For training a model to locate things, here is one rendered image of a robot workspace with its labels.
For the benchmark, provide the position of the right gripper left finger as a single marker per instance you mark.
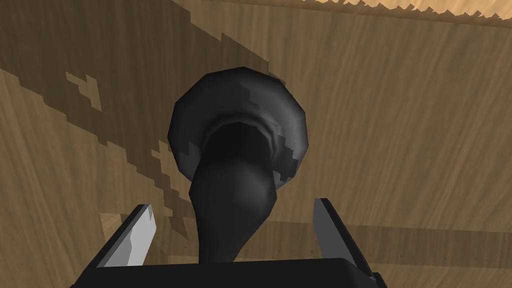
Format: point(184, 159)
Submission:
point(132, 240)

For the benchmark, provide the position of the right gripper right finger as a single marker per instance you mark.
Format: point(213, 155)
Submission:
point(336, 236)

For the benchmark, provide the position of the brown wooden door leaf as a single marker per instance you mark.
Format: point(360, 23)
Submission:
point(400, 140)

